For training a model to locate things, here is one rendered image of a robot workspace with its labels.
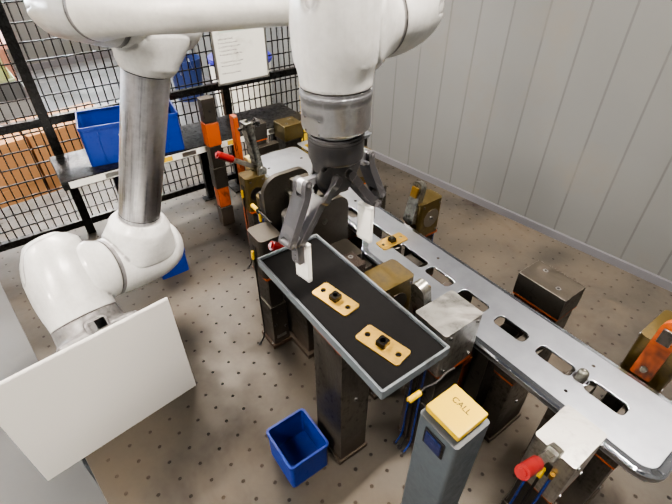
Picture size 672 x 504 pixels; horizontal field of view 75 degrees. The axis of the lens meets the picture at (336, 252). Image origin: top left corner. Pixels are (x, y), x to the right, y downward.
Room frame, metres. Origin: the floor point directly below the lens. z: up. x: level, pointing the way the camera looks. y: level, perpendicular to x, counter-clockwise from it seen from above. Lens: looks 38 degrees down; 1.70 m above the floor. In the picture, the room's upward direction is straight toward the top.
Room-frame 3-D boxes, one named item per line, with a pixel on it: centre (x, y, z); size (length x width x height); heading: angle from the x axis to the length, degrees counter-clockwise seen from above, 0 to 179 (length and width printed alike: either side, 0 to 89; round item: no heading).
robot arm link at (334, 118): (0.55, 0.00, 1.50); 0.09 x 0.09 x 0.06
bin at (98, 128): (1.43, 0.70, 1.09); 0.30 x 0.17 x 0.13; 117
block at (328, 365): (0.55, -0.01, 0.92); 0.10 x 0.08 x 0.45; 36
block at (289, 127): (1.61, 0.18, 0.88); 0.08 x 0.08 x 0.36; 36
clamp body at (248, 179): (1.20, 0.27, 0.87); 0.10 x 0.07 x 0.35; 126
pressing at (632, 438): (0.92, -0.17, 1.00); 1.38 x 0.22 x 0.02; 36
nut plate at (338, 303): (0.55, 0.00, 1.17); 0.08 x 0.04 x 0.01; 45
